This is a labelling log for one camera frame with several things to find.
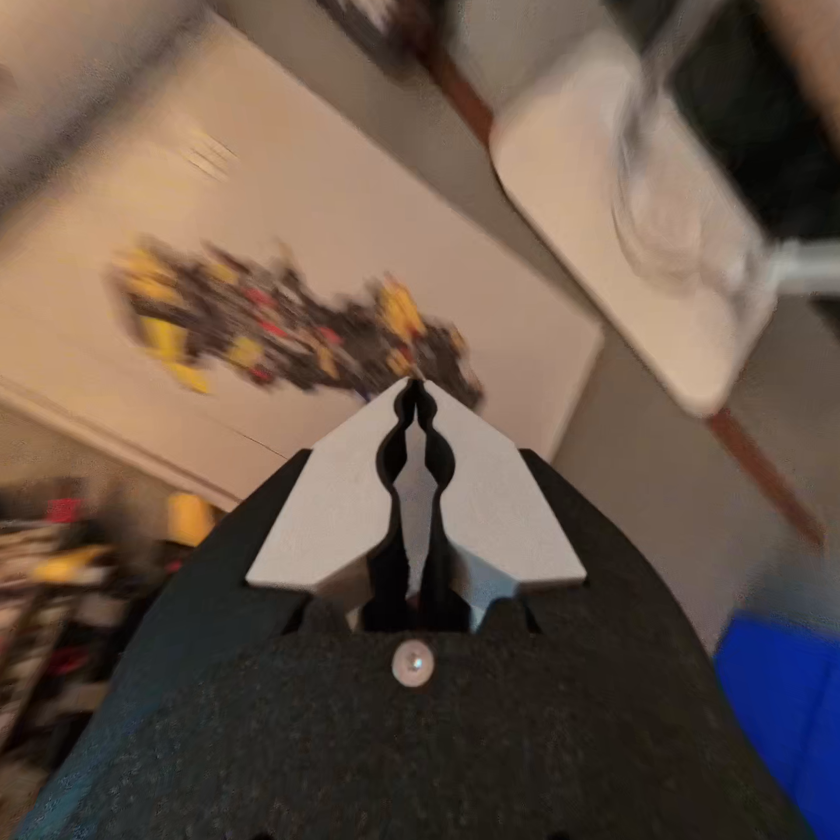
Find blue plastic bin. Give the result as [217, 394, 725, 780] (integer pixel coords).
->
[714, 610, 840, 840]

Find lego car chassis model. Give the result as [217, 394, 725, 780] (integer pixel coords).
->
[0, 479, 219, 756]

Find white board stand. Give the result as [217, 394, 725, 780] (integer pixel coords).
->
[489, 26, 840, 419]

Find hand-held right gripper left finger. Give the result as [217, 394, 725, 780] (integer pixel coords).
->
[245, 378, 418, 634]

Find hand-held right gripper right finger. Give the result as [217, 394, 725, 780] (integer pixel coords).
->
[417, 378, 588, 635]

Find lego instruction booklet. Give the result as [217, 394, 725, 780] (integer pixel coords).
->
[0, 13, 605, 513]

